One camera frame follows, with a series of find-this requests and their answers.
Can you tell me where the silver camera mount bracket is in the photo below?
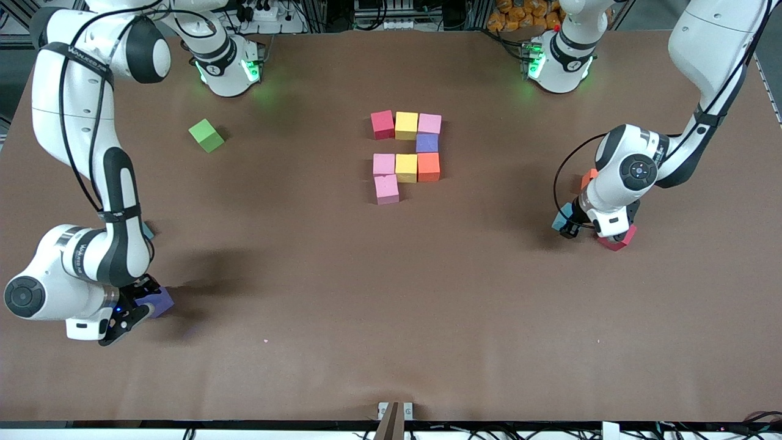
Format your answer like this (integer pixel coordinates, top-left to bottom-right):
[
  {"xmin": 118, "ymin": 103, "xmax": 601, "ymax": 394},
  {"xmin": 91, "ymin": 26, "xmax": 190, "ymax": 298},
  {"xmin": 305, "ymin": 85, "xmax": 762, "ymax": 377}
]
[{"xmin": 378, "ymin": 401, "xmax": 414, "ymax": 421}]

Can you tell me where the brown camera pole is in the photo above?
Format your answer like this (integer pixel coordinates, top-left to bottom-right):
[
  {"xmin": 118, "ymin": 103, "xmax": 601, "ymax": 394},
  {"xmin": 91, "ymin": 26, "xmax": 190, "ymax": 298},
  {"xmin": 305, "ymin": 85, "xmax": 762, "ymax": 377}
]
[{"xmin": 374, "ymin": 402, "xmax": 405, "ymax": 440}]

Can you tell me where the white power strip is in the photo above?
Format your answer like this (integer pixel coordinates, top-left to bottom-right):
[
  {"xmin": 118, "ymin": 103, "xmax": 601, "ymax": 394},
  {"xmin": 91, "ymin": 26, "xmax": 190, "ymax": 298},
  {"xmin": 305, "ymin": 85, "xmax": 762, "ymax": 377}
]
[{"xmin": 235, "ymin": 0, "xmax": 306, "ymax": 34}]

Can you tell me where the aluminium frame post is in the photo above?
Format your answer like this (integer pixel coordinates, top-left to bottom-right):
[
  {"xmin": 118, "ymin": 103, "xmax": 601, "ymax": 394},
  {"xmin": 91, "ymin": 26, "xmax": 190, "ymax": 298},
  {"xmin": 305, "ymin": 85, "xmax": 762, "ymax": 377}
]
[{"xmin": 0, "ymin": 0, "xmax": 43, "ymax": 51}]

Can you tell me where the green foam cube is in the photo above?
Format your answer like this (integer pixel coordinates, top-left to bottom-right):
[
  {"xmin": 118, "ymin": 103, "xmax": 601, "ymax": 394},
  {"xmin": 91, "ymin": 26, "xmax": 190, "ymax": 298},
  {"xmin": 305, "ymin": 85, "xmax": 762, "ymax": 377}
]
[{"xmin": 188, "ymin": 119, "xmax": 225, "ymax": 153}]

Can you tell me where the red foam cube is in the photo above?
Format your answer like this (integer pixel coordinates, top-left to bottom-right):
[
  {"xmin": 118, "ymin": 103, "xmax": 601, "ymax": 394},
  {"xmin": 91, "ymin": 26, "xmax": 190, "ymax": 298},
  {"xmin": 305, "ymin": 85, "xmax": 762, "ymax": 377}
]
[
  {"xmin": 370, "ymin": 110, "xmax": 396, "ymax": 141},
  {"xmin": 597, "ymin": 224, "xmax": 638, "ymax": 252}
]

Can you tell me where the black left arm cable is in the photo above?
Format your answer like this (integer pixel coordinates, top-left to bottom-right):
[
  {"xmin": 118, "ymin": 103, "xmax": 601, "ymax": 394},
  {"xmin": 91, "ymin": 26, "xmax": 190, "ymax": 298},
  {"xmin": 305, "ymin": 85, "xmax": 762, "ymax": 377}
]
[{"xmin": 553, "ymin": 0, "xmax": 772, "ymax": 230}]

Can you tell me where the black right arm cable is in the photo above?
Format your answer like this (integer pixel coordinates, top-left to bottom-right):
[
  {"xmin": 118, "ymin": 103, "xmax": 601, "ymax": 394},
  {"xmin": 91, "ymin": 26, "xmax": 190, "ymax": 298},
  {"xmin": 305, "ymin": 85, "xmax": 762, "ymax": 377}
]
[{"xmin": 57, "ymin": 0, "xmax": 184, "ymax": 215}]

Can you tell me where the orange snack bag pile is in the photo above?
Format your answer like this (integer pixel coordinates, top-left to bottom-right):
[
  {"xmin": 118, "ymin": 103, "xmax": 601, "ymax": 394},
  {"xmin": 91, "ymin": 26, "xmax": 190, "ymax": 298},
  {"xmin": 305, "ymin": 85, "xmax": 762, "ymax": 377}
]
[{"xmin": 487, "ymin": 0, "xmax": 566, "ymax": 32}]

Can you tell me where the brown paper table cover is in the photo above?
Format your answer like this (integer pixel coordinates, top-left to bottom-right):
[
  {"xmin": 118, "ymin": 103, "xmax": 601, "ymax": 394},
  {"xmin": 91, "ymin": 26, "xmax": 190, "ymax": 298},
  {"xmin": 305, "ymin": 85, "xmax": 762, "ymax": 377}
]
[{"xmin": 0, "ymin": 29, "xmax": 782, "ymax": 424}]

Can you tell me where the grey electronics rack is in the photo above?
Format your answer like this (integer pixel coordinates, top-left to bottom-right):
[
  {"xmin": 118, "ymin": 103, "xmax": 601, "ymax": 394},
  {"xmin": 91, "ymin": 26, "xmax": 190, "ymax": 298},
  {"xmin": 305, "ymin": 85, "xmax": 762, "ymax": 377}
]
[{"xmin": 353, "ymin": 0, "xmax": 428, "ymax": 30}]

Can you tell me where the yellow foam cube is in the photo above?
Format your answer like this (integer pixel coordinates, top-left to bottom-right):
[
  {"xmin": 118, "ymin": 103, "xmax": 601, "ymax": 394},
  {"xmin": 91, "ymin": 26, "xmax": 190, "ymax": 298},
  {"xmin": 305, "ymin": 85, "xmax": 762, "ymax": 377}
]
[
  {"xmin": 395, "ymin": 153, "xmax": 418, "ymax": 183},
  {"xmin": 395, "ymin": 111, "xmax": 419, "ymax": 141}
]

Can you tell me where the notched pink foam cube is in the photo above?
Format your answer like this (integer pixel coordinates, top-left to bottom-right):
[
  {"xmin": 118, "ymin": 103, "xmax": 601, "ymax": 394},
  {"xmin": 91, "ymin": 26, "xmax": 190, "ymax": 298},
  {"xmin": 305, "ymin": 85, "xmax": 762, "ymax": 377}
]
[{"xmin": 374, "ymin": 175, "xmax": 400, "ymax": 205}]

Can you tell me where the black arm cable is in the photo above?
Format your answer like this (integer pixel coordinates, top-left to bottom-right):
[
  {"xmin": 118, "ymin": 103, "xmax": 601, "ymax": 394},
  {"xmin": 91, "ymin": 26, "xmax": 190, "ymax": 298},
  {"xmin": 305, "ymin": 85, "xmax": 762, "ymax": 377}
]
[
  {"xmin": 553, "ymin": 0, "xmax": 772, "ymax": 230},
  {"xmin": 57, "ymin": 0, "xmax": 184, "ymax": 215}
]

